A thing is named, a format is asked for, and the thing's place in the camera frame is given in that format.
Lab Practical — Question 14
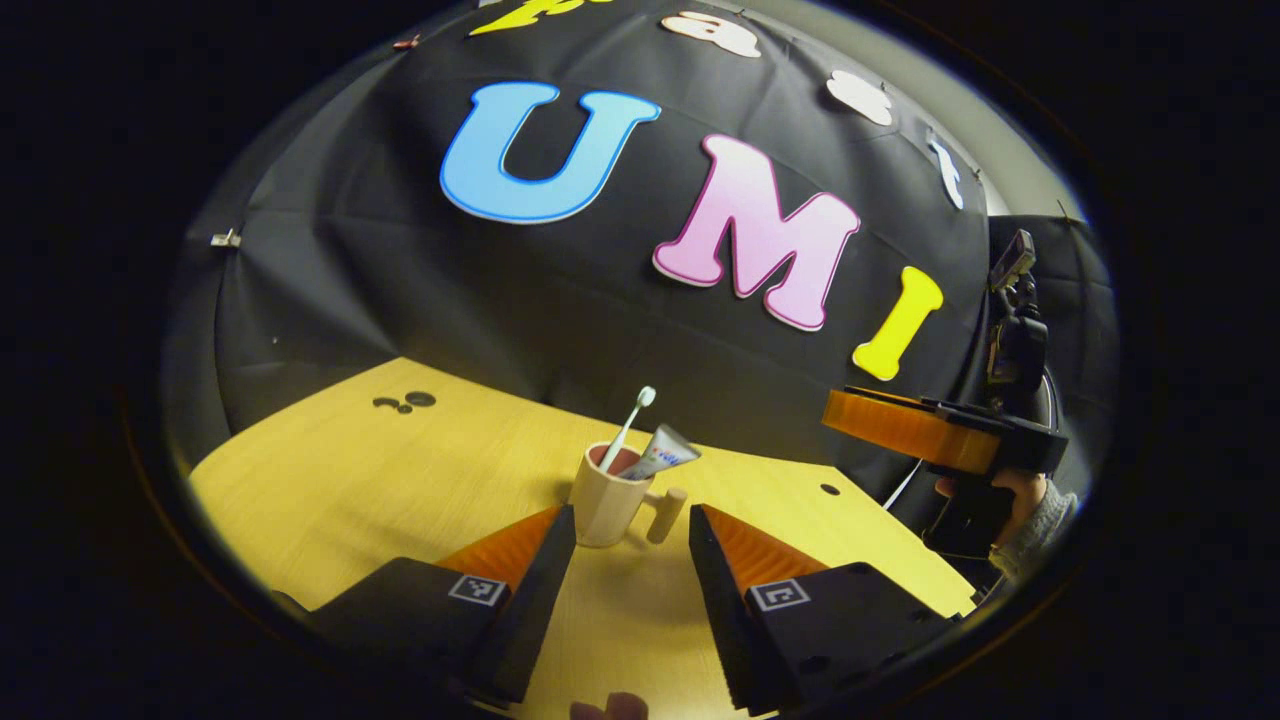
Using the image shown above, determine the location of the white toothpaste tube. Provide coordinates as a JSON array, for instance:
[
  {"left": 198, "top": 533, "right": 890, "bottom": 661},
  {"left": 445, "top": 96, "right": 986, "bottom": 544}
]
[{"left": 620, "top": 423, "right": 703, "bottom": 483}]

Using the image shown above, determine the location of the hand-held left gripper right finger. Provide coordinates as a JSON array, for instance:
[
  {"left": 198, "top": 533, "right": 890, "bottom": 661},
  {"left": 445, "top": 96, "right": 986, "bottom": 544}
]
[{"left": 687, "top": 502, "right": 962, "bottom": 717}]

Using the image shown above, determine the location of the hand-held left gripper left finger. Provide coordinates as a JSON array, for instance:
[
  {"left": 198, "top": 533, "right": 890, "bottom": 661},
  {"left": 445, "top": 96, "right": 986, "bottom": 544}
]
[{"left": 300, "top": 502, "right": 579, "bottom": 706}]

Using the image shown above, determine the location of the white toothbrush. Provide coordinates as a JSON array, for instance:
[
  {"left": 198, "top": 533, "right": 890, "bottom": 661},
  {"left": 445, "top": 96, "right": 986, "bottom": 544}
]
[{"left": 598, "top": 386, "right": 658, "bottom": 473}]

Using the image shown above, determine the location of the black backdrop cloth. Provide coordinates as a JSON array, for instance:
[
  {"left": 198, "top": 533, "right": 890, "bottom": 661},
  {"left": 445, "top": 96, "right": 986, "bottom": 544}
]
[{"left": 165, "top": 0, "right": 1116, "bottom": 506}]

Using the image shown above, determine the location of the beige cup with handle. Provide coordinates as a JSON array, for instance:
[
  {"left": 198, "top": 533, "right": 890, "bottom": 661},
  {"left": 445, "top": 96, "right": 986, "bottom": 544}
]
[{"left": 568, "top": 442, "right": 689, "bottom": 549}]

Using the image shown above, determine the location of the yellow wooden desktop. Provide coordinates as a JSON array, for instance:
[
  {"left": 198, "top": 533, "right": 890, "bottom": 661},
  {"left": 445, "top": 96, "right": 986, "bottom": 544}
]
[{"left": 188, "top": 357, "right": 977, "bottom": 720}]

